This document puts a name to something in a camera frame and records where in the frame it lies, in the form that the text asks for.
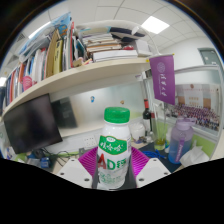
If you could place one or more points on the white green-capped drink bottle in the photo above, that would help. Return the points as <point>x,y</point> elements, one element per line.
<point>113,150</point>

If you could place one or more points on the dark wine bottle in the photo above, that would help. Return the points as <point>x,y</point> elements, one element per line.
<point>147,116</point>

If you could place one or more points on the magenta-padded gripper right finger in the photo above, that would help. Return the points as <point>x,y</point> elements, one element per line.
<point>152,170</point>

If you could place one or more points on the black computer monitor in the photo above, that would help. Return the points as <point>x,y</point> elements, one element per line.
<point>31,125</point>

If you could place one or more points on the purple translucent water jug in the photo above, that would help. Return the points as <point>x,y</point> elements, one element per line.
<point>180,143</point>

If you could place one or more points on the white wall outlet strip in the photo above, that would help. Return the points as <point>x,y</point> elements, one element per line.
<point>88,141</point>

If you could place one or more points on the purple pennant flag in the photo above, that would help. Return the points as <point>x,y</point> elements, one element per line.
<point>163,80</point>

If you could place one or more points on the white tissue pack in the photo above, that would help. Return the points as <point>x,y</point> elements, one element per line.
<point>194,156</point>

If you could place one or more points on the dark blue mat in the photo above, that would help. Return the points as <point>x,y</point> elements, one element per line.
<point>166,164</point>

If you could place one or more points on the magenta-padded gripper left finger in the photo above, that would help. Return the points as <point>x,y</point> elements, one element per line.
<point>74,170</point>

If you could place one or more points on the wall shelf with books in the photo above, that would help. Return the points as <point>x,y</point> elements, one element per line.
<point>83,71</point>

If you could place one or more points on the glass with green stems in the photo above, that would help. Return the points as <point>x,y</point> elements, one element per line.
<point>160,141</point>

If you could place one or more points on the group photo poster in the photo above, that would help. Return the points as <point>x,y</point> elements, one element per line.
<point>196,110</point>

